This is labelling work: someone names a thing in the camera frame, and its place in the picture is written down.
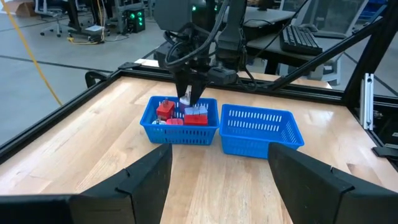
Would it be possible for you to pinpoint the light blue charger block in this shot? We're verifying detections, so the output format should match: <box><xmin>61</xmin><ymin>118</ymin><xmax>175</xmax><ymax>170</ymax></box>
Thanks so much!
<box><xmin>183</xmin><ymin>105</ymin><xmax>208</xmax><ymax>116</ymax></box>

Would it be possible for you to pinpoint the black keyboard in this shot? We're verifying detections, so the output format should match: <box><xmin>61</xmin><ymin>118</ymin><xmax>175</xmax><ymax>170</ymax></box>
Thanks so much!
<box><xmin>279</xmin><ymin>24</ymin><xmax>324</xmax><ymax>57</ymax></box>

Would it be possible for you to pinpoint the grey desk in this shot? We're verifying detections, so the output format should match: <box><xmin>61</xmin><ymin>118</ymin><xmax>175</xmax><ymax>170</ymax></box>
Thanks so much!
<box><xmin>242</xmin><ymin>6</ymin><xmax>346</xmax><ymax>86</ymax></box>

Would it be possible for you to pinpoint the brown cardboard box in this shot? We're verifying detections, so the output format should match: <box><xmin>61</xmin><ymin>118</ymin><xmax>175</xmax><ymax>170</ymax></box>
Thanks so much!
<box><xmin>1</xmin><ymin>0</ymin><xmax>37</xmax><ymax>17</ymax></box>

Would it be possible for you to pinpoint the black computer with green lights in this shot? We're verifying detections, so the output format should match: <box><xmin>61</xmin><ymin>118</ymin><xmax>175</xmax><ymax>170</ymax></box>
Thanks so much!
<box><xmin>123</xmin><ymin>8</ymin><xmax>146</xmax><ymax>34</ymax></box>

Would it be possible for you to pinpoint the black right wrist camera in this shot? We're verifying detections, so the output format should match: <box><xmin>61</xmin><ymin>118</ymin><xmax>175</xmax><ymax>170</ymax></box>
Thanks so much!
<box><xmin>207</xmin><ymin>66</ymin><xmax>239</xmax><ymax>86</ymax></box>

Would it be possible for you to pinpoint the silver aluminium bracket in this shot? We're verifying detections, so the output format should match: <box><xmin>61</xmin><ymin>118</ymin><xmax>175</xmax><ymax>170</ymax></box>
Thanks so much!
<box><xmin>359</xmin><ymin>73</ymin><xmax>374</xmax><ymax>131</ymax></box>

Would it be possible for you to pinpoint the black camera cable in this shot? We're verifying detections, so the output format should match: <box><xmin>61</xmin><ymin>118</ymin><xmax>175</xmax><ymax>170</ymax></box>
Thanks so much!
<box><xmin>164</xmin><ymin>0</ymin><xmax>233</xmax><ymax>70</ymax></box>

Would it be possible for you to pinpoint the blue plastic basket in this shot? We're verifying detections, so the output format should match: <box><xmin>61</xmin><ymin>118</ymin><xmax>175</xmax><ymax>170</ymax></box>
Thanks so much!
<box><xmin>139</xmin><ymin>95</ymin><xmax>221</xmax><ymax>146</ymax></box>
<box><xmin>219</xmin><ymin>103</ymin><xmax>305</xmax><ymax>160</ymax></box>

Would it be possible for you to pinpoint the office chair with white base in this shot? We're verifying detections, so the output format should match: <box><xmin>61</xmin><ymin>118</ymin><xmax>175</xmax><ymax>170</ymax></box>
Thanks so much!
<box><xmin>34</xmin><ymin>0</ymin><xmax>65</xmax><ymax>38</ymax></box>

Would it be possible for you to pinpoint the small red usb charger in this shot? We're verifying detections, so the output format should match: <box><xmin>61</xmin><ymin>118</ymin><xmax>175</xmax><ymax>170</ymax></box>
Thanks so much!
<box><xmin>183</xmin><ymin>114</ymin><xmax>209</xmax><ymax>126</ymax></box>

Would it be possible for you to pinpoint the small blue white plug adapter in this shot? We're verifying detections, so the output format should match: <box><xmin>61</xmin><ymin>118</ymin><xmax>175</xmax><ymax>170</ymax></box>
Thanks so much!
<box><xmin>179</xmin><ymin>86</ymin><xmax>192</xmax><ymax>106</ymax></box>

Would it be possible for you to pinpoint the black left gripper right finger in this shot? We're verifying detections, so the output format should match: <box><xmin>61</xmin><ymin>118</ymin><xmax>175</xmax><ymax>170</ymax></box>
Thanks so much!
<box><xmin>268</xmin><ymin>142</ymin><xmax>398</xmax><ymax>224</ymax></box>

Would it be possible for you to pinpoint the black aluminium table frame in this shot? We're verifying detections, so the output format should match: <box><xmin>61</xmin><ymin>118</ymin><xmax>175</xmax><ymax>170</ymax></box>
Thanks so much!
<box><xmin>0</xmin><ymin>0</ymin><xmax>398</xmax><ymax>175</ymax></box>

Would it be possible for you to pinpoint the yellow hanging cable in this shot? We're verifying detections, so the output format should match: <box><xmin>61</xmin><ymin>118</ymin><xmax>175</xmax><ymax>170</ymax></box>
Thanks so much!
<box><xmin>0</xmin><ymin>0</ymin><xmax>63</xmax><ymax>106</ymax></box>

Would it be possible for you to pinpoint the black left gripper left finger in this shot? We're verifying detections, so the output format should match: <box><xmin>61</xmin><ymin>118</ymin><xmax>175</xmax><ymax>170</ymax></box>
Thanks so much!
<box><xmin>70</xmin><ymin>142</ymin><xmax>174</xmax><ymax>224</ymax></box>

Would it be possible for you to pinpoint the red four-port charger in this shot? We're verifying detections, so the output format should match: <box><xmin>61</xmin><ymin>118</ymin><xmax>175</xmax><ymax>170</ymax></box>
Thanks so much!
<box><xmin>155</xmin><ymin>97</ymin><xmax>176</xmax><ymax>121</ymax></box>

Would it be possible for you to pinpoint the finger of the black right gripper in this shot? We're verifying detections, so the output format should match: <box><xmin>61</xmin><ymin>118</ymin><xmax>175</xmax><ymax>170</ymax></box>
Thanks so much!
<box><xmin>175</xmin><ymin>73</ymin><xmax>189</xmax><ymax>99</ymax></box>
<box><xmin>189</xmin><ymin>76</ymin><xmax>208</xmax><ymax>106</ymax></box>

